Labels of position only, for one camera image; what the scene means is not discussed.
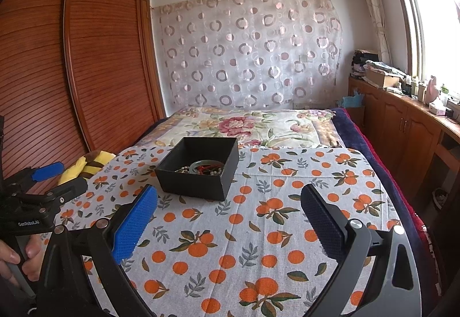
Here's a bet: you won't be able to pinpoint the white tissue box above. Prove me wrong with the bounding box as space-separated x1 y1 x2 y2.
428 98 448 116

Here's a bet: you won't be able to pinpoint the cardboard box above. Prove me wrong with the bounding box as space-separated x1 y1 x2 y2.
365 69 400 88

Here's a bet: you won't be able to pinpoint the pink figurine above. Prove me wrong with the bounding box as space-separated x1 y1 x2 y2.
424 75 441 104

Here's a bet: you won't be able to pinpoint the heap of beaded jewelry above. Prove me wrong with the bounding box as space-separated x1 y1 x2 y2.
175 163 226 178

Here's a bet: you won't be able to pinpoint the orange fruit print cloth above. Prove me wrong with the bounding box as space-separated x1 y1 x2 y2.
39 146 405 317

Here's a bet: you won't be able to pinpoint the black jewelry box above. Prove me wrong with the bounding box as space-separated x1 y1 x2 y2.
154 136 239 201

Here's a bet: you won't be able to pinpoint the wooden slatted wardrobe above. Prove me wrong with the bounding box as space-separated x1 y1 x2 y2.
0 0 166 195

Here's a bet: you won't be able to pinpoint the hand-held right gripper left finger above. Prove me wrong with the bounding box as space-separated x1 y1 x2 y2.
35 185 159 317

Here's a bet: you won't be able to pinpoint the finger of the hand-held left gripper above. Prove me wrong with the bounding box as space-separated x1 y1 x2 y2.
3 163 64 193
14 178 89 214

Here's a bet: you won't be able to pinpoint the beige window drape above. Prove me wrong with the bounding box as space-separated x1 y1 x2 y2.
354 0 393 65

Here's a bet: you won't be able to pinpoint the wooden low cabinet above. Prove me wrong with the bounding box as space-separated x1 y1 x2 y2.
348 76 460 220

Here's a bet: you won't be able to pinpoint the stack of dark clothes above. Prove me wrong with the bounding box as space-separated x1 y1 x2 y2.
352 50 380 79

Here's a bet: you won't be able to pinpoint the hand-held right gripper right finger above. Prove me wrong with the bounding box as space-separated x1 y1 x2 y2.
301 185 422 317

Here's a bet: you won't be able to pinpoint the person's left hand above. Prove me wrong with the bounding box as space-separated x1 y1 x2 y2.
0 234 47 282

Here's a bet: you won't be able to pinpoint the floral quilt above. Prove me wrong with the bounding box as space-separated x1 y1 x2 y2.
138 107 342 150

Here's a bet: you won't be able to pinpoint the yellow plush toy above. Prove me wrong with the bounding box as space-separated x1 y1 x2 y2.
57 150 116 186

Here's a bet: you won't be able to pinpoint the folded light cloths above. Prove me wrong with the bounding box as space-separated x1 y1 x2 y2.
364 60 404 77

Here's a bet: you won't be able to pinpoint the maroon blanket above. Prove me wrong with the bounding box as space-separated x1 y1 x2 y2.
345 111 444 267

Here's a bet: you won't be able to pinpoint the teal paper bag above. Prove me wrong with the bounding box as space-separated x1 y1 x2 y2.
341 94 366 109

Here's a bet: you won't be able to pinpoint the dark blue blanket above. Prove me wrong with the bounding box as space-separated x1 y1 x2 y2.
329 108 426 229

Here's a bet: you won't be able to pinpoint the green jade bangle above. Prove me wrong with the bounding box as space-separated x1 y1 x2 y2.
189 159 225 176

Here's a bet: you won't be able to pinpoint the small bowl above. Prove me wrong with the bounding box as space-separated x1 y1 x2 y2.
433 188 449 210

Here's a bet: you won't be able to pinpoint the window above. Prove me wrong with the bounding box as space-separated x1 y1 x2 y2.
383 0 460 102

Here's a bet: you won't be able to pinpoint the circle pattern sheer curtain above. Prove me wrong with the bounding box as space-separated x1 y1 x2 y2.
154 0 342 110

